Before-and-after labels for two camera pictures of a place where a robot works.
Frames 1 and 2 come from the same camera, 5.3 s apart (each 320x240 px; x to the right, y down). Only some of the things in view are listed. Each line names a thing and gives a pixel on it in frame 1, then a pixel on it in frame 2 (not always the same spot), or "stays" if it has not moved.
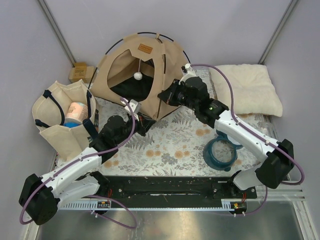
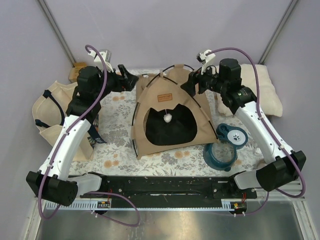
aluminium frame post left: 59,36 stays
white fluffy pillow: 253,90 stays
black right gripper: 168,96 → 196,77
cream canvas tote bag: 65,113 stays
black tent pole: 149,32 → 133,140
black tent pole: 172,40 → 194,98
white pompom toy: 138,76 → 167,118
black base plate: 175,187 stays
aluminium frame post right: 278,32 stays
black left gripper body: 140,127 → 113,83
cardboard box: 81,71 stays
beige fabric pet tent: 137,70 → 166,117
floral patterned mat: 175,147 stays
